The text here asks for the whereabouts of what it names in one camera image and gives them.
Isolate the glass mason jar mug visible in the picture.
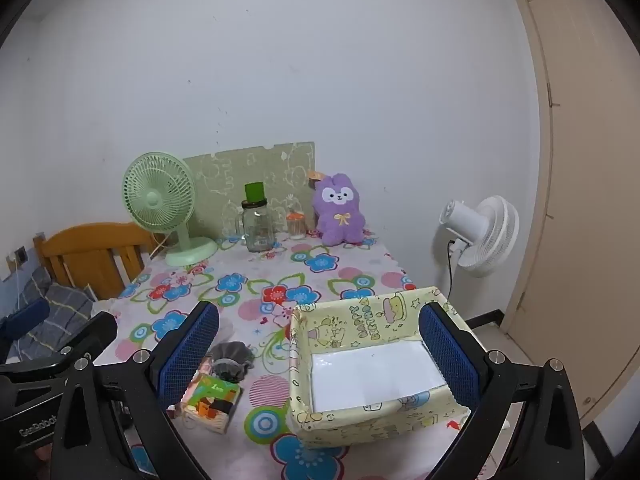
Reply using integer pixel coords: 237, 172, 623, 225
223, 199, 277, 253

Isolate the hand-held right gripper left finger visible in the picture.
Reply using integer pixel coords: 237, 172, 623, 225
50, 301, 221, 480

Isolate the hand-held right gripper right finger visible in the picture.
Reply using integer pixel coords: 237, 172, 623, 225
419, 301, 586, 480

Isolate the green patterned board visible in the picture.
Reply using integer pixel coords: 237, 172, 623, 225
182, 141, 317, 241

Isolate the beige door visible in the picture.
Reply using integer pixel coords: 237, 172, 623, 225
500, 0, 640, 426

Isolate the black fan cable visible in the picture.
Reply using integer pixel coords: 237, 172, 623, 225
445, 240, 462, 307

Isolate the yellow printed fabric box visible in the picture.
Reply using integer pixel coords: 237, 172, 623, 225
289, 286, 476, 450

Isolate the white floor fan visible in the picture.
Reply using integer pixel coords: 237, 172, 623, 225
439, 195, 521, 278

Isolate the grey drawstring pouch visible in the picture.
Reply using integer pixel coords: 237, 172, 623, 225
207, 341, 256, 382

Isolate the floral tablecloth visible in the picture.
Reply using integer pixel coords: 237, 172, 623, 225
92, 230, 506, 480

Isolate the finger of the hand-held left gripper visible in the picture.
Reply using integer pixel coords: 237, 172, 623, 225
0, 301, 51, 348
60, 311, 118, 363

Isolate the green desk fan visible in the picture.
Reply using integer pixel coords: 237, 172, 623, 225
122, 152, 219, 267

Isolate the purple plush toy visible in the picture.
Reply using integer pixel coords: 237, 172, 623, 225
307, 170, 368, 247

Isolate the pink printed tissue pack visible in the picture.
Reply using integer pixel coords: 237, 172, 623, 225
167, 370, 244, 435

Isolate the wooden bed headboard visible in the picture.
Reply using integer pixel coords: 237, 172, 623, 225
32, 222, 166, 301

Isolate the grey plaid pillow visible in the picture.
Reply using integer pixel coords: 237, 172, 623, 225
10, 265, 96, 361

